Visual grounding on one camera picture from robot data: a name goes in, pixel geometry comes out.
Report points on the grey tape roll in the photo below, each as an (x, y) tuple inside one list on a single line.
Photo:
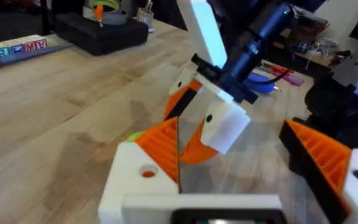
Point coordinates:
[(117, 18)]

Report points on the black case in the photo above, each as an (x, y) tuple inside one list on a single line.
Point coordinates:
[(104, 37)]

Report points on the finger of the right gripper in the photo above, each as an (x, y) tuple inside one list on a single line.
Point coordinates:
[(225, 127), (180, 99)]

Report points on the cup with pens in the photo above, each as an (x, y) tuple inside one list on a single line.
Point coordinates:
[(145, 17)]

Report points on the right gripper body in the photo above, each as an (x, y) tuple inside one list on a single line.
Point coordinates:
[(244, 90)]

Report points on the green disc with holes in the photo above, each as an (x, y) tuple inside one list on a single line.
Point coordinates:
[(134, 137)]

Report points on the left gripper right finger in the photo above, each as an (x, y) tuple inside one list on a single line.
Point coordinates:
[(328, 161)]

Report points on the blue electric screwdriver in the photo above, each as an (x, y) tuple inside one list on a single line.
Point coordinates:
[(259, 85)]

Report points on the red and pink hand tools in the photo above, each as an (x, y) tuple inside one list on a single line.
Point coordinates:
[(294, 80)]

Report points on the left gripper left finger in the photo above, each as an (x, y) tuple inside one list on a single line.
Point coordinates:
[(129, 186)]

